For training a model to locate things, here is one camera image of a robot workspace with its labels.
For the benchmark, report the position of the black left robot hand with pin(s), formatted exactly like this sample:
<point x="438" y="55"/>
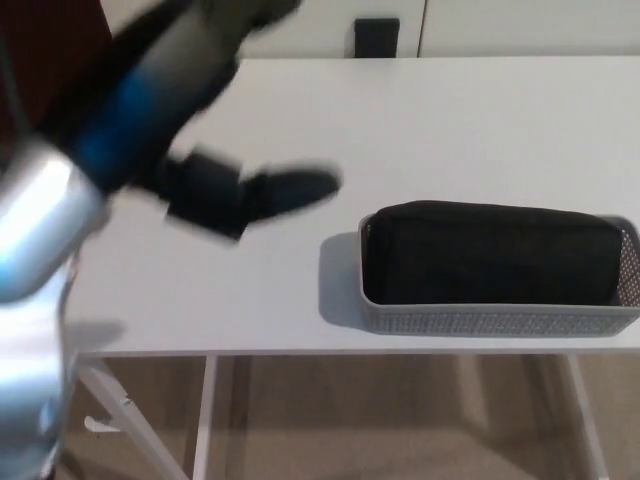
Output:
<point x="165" y="90"/>

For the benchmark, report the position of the black pencil case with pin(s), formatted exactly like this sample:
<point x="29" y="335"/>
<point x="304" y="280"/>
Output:
<point x="492" y="252"/>

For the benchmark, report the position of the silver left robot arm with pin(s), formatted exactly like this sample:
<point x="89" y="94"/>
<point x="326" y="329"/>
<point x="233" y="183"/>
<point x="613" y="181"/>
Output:
<point x="35" y="210"/>

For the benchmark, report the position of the dark red curtain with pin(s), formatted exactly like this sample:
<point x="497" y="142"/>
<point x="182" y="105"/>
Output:
<point x="55" y="45"/>

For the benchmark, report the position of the small grey perforated basket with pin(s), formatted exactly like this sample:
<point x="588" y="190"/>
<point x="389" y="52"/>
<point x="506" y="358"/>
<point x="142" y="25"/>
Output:
<point x="495" y="320"/>

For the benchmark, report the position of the black wall socket plate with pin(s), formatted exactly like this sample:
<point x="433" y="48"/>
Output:
<point x="376" y="38"/>

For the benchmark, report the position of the white metal table frame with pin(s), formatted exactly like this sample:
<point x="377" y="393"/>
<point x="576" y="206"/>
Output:
<point x="210" y="410"/>

